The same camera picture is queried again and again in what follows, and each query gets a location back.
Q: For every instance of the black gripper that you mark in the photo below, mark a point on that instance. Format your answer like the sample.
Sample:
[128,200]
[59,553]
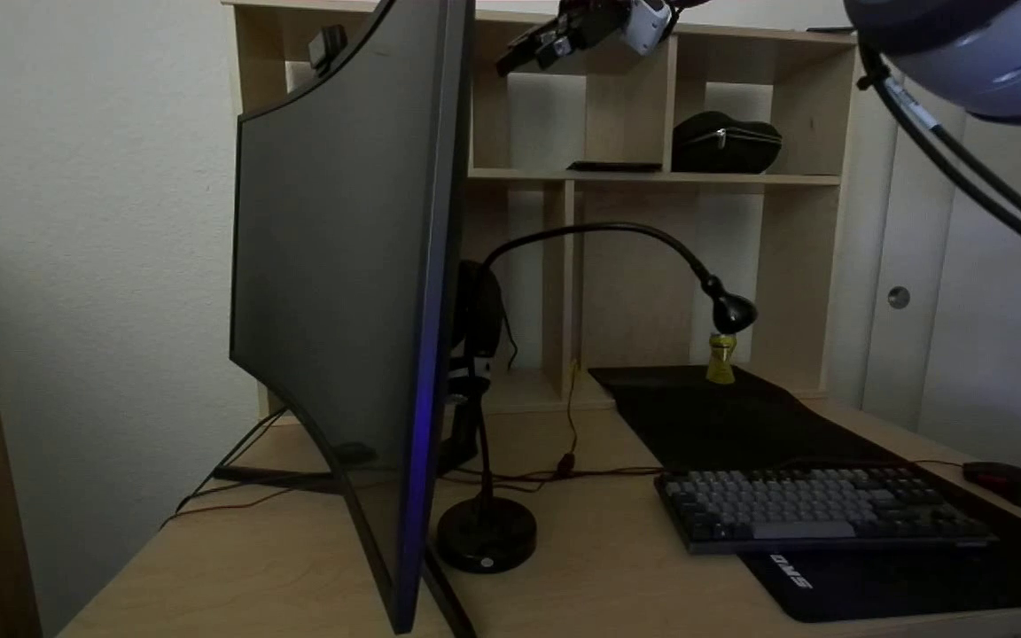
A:
[593,21]

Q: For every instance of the black gooseneck desk lamp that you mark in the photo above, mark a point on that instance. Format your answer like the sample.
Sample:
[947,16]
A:
[483,536]

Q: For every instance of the curved black computer monitor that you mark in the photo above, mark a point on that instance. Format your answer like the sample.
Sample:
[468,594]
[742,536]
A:
[346,294]

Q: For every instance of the flat black device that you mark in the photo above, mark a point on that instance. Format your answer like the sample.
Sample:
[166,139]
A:
[616,169]

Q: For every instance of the black bag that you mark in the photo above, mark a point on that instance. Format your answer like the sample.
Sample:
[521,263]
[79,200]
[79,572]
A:
[726,142]

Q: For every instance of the small dark flat item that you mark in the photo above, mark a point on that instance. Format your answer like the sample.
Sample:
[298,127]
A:
[832,29]

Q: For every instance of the light wooden shelf unit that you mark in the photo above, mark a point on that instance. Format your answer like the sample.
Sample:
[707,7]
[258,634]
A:
[795,269]

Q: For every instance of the large black desk mat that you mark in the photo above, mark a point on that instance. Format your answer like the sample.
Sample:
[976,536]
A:
[701,413]

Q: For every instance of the round metal door knob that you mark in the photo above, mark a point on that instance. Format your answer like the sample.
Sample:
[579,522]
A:
[897,294]

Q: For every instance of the grey mechanical keyboard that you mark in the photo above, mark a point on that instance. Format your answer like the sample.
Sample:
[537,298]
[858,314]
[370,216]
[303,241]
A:
[818,508]

